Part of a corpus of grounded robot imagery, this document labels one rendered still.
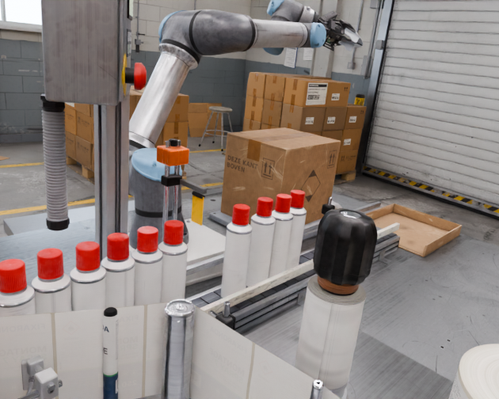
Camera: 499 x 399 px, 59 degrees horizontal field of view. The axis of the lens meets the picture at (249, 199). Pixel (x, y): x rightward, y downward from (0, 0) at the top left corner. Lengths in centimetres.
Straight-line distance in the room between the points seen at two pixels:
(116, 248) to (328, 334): 34
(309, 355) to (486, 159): 451
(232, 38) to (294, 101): 327
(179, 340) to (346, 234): 25
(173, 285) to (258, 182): 64
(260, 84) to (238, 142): 343
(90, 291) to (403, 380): 53
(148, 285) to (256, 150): 70
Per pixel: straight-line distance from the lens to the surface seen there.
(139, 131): 120
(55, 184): 74
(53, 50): 65
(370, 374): 83
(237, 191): 142
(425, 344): 104
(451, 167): 524
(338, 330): 66
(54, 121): 72
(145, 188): 107
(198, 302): 93
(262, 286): 95
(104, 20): 64
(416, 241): 156
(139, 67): 66
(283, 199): 95
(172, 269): 78
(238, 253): 88
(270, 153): 131
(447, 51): 531
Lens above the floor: 138
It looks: 19 degrees down
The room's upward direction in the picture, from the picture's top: 6 degrees clockwise
